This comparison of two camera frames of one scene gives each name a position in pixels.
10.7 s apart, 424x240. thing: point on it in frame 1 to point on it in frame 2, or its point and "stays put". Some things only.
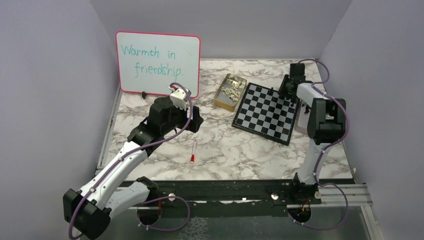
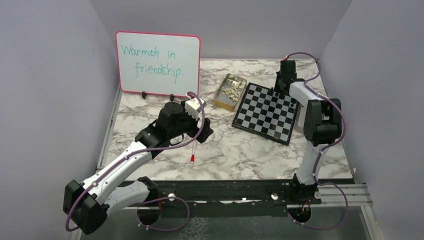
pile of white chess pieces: x=235 y=90 stays put
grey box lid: x=302 y=120 stays put
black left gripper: x=197 y=120 to x=205 y=132
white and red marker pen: x=192 y=157 stays put
